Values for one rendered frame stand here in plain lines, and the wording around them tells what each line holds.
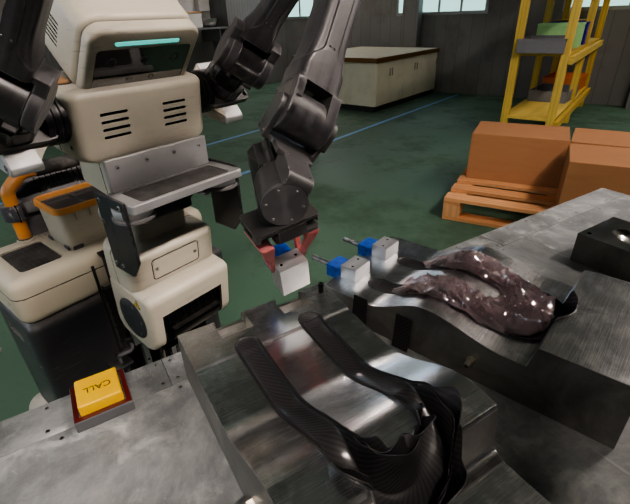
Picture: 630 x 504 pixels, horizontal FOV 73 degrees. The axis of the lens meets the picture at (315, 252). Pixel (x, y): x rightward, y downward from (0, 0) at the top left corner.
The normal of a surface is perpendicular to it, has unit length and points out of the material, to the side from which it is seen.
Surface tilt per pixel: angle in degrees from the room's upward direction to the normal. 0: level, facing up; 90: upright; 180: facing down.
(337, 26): 69
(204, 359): 0
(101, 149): 98
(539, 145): 90
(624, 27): 90
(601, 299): 0
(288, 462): 19
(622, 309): 0
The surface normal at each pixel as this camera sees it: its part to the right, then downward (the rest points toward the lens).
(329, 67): 0.54, 0.04
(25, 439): -0.04, -0.87
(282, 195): 0.24, 0.63
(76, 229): 0.78, 0.32
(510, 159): -0.45, 0.45
